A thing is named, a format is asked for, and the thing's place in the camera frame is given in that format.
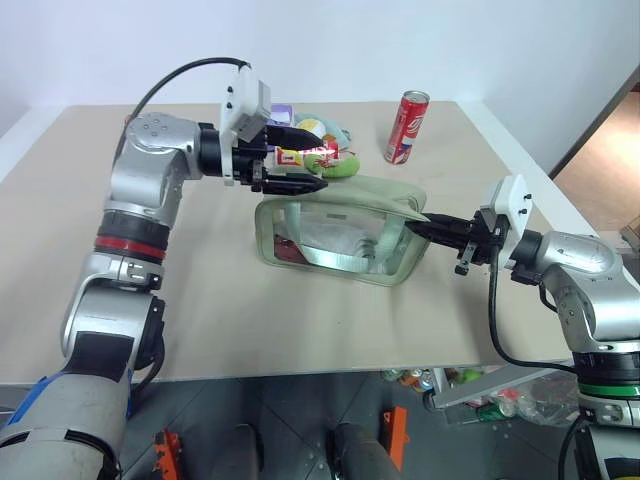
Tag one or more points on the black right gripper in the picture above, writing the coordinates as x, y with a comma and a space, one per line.
482, 240

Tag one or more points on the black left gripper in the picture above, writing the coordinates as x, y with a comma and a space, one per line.
250, 160

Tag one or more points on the green pouch with clear window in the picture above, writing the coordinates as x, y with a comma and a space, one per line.
370, 197

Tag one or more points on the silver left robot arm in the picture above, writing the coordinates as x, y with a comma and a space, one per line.
135, 180

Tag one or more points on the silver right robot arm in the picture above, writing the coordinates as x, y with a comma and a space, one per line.
580, 255

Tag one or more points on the yellow teal plush toy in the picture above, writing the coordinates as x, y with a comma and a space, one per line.
320, 125

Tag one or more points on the white tissue pack inside pouch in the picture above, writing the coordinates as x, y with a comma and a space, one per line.
335, 232

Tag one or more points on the red item inside pouch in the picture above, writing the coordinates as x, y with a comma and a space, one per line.
287, 252

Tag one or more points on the red white snack packet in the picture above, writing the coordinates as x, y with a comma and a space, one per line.
290, 158

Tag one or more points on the purple small box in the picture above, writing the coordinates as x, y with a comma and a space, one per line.
281, 114

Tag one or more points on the red soda can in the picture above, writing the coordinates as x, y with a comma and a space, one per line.
406, 127

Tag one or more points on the white storage bin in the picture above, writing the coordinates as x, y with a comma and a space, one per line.
495, 387

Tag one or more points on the clear bag of bottles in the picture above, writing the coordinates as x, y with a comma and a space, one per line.
530, 405

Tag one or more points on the orange black tool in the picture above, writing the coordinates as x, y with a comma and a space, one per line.
396, 435
167, 450

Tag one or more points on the dark rounded shape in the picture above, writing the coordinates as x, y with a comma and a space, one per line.
357, 452

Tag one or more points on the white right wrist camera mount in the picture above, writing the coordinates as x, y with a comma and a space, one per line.
512, 205

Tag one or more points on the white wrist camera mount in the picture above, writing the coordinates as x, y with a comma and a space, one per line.
512, 205
245, 95

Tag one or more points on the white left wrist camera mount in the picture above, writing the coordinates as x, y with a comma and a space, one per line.
245, 95

